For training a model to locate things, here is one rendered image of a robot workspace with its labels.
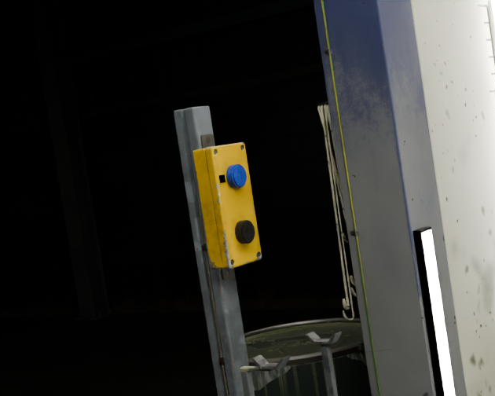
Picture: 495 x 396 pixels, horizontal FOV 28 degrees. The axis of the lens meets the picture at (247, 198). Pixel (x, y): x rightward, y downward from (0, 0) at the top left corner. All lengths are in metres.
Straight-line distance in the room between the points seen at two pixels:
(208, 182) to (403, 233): 0.59
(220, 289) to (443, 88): 0.90
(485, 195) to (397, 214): 0.47
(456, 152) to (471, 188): 0.13
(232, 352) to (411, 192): 0.62
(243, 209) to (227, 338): 0.28
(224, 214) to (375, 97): 0.57
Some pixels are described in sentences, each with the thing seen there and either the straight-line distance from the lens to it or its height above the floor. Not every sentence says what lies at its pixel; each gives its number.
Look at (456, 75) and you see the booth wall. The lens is 2.76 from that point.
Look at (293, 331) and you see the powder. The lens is 3.55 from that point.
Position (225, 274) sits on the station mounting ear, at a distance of 2.14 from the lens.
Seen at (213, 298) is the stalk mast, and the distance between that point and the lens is 2.15.
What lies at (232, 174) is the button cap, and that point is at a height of 1.49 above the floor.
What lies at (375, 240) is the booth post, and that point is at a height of 1.26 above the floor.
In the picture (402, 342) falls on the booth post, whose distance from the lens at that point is 2.50.
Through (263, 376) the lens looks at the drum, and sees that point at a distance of 3.10.
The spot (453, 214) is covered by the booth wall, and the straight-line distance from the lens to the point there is 2.65.
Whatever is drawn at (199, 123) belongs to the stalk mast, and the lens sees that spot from 2.12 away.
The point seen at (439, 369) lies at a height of 0.93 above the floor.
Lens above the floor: 1.54
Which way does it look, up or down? 3 degrees down
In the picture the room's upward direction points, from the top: 9 degrees counter-clockwise
